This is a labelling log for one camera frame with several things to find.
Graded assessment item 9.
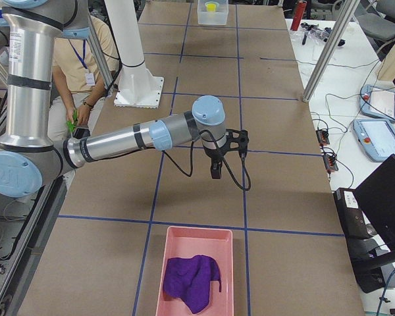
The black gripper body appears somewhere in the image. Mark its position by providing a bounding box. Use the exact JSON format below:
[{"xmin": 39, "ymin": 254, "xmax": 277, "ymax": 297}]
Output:
[{"xmin": 204, "ymin": 146, "xmax": 224, "ymax": 165}]

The purple cloth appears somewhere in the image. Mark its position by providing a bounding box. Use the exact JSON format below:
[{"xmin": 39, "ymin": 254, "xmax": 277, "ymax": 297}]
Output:
[{"xmin": 163, "ymin": 255, "xmax": 222, "ymax": 314}]

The yellow plastic cup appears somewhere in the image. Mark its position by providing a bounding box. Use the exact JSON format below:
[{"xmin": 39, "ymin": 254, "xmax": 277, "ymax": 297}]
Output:
[{"xmin": 205, "ymin": 1, "xmax": 219, "ymax": 13}]

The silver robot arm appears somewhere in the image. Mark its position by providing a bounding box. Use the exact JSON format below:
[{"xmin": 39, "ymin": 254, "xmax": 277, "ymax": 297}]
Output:
[{"xmin": 0, "ymin": 1, "xmax": 227, "ymax": 198}]

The black desktop box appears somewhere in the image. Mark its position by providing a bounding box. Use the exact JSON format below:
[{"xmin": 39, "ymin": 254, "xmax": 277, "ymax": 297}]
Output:
[{"xmin": 333, "ymin": 188, "xmax": 377, "ymax": 240}]

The pink plastic bin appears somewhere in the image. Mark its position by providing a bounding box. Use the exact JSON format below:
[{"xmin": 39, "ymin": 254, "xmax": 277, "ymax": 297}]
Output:
[{"xmin": 156, "ymin": 226, "xmax": 234, "ymax": 315}]

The orange connector module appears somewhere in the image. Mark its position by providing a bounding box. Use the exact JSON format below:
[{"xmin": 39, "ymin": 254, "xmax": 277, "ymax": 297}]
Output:
[{"xmin": 316, "ymin": 130, "xmax": 330, "ymax": 147}]

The clear plastic bin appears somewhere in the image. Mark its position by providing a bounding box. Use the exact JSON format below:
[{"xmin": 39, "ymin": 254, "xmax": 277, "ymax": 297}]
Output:
[{"xmin": 197, "ymin": 0, "xmax": 229, "ymax": 26}]

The seated person in beige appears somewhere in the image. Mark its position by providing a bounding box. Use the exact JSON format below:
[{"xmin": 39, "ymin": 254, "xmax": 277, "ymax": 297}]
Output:
[{"xmin": 47, "ymin": 15, "xmax": 120, "ymax": 142}]

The clear plastic bag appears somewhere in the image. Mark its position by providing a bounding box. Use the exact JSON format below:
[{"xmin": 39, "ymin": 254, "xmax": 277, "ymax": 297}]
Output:
[{"xmin": 300, "ymin": 22, "xmax": 332, "ymax": 45}]

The near teach pendant tablet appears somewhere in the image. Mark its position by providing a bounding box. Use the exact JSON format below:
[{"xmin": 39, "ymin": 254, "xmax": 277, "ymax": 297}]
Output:
[{"xmin": 352, "ymin": 118, "xmax": 395, "ymax": 162}]

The teach pendant tablet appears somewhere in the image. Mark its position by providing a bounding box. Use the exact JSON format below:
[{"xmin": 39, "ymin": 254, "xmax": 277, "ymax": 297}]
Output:
[
  {"xmin": 359, "ymin": 84, "xmax": 395, "ymax": 122},
  {"xmin": 352, "ymin": 118, "xmax": 395, "ymax": 162}
]

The red cylinder bottle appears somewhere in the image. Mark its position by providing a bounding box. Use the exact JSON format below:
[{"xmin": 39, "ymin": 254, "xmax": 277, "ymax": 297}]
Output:
[{"xmin": 290, "ymin": 0, "xmax": 307, "ymax": 31}]

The black monitor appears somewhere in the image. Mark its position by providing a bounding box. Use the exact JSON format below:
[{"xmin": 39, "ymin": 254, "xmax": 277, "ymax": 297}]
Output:
[{"xmin": 354, "ymin": 154, "xmax": 395, "ymax": 250}]

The far teach pendant tablet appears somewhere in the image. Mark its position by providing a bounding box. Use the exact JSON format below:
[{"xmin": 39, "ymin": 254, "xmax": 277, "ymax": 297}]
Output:
[{"xmin": 359, "ymin": 84, "xmax": 395, "ymax": 122}]

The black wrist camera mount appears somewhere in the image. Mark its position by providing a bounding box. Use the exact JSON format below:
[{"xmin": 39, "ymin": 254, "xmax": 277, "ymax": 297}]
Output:
[{"xmin": 225, "ymin": 128, "xmax": 249, "ymax": 158}]

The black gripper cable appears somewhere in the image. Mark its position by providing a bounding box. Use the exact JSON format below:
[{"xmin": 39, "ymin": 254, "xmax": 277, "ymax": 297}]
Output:
[{"xmin": 163, "ymin": 130, "xmax": 251, "ymax": 192}]

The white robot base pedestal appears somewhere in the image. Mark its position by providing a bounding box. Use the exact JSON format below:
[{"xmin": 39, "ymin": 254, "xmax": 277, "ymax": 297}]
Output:
[{"xmin": 105, "ymin": 0, "xmax": 164, "ymax": 108}]

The aluminium frame post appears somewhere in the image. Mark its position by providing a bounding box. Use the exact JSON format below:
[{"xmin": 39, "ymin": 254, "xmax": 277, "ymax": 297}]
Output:
[{"xmin": 302, "ymin": 0, "xmax": 359, "ymax": 103}]

